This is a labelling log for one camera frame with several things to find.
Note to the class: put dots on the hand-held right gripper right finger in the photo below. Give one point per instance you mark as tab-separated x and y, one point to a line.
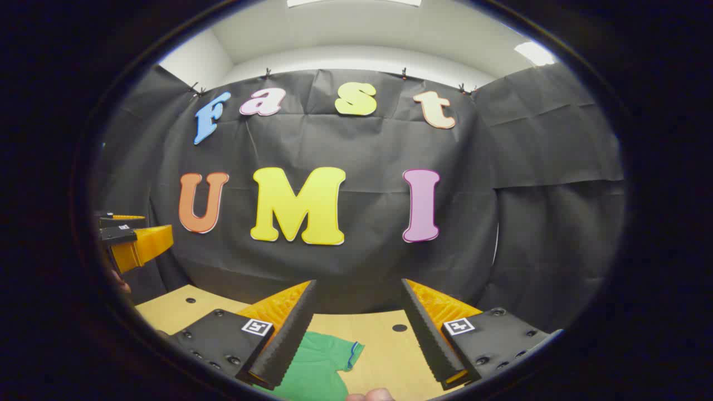
426	340

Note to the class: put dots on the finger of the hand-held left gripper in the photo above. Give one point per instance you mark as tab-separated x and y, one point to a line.
120	221
142	245

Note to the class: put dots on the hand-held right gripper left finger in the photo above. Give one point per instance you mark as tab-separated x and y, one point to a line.
289	340

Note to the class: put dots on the green T-shirt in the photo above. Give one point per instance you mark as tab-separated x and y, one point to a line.
317	362

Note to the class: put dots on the black backdrop cloth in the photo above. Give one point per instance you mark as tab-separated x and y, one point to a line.
356	150

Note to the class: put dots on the ceiling light panel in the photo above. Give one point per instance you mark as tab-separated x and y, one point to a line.
535	53
356	3

